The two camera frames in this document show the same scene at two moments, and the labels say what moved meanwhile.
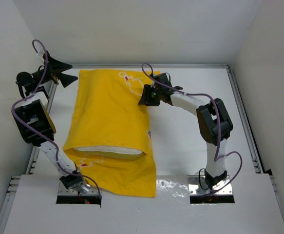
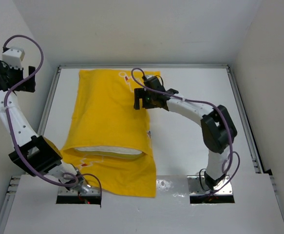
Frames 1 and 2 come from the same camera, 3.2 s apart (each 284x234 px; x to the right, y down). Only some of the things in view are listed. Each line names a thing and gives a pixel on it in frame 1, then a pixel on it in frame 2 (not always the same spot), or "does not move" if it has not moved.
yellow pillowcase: [108, 140] does not move
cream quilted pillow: [115, 149] does not move
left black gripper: [56, 67] to [28, 86]
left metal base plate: [64, 191] does not move
